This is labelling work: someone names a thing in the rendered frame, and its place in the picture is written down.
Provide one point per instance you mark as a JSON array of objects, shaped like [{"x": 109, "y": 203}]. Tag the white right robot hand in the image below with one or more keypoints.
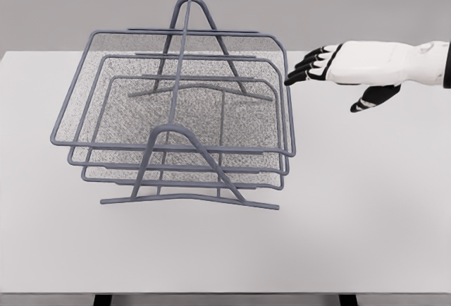
[{"x": 366, "y": 62}]

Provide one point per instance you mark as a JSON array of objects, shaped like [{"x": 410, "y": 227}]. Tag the grey mesh file tray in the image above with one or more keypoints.
[
  {"x": 105, "y": 172},
  {"x": 112, "y": 45},
  {"x": 105, "y": 156}
]

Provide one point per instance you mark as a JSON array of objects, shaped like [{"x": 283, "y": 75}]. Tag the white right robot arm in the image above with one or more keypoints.
[{"x": 431, "y": 64}]

